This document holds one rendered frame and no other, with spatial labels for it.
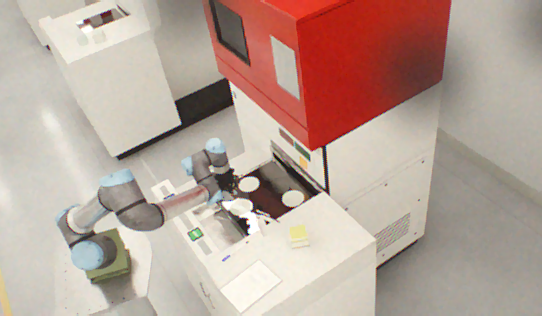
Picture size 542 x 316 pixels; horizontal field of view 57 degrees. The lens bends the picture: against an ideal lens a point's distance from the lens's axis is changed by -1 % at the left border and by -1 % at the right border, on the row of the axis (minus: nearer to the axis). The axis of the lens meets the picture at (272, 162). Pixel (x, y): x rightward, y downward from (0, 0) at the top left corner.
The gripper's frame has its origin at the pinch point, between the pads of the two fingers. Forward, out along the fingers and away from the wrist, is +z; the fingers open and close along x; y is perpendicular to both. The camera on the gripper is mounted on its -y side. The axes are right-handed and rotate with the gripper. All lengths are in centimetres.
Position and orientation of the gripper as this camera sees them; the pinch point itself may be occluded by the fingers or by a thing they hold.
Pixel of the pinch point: (226, 198)
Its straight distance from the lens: 232.4
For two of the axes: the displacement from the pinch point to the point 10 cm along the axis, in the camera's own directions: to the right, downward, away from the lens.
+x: 3.8, -6.8, 6.3
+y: 9.2, 1.7, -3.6
